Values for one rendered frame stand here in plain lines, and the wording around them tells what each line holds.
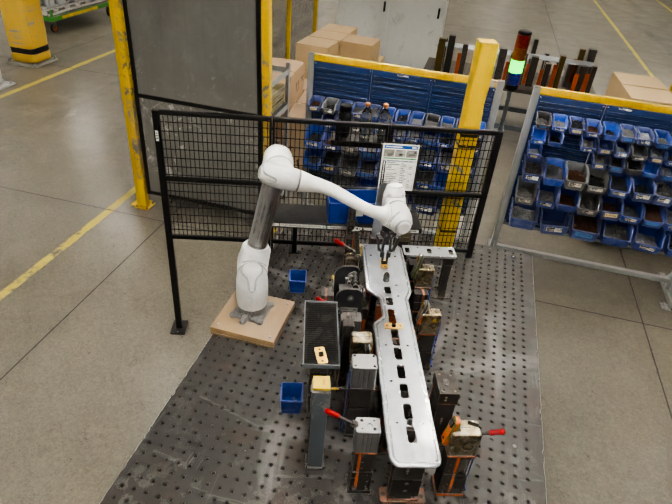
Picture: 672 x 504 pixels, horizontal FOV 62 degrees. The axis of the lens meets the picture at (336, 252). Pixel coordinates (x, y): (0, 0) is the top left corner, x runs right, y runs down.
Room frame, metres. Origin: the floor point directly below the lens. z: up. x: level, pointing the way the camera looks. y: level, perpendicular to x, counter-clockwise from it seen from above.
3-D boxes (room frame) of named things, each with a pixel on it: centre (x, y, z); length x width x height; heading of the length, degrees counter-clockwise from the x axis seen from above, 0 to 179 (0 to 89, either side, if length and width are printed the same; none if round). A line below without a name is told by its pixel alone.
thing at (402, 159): (2.91, -0.31, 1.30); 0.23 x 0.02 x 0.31; 94
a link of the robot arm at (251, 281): (2.21, 0.41, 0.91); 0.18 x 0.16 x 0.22; 10
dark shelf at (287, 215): (2.76, -0.02, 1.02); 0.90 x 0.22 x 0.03; 94
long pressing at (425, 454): (1.86, -0.30, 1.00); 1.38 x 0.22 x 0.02; 4
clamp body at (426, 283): (2.31, -0.46, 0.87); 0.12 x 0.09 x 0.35; 94
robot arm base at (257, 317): (2.18, 0.41, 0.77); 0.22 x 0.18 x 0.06; 166
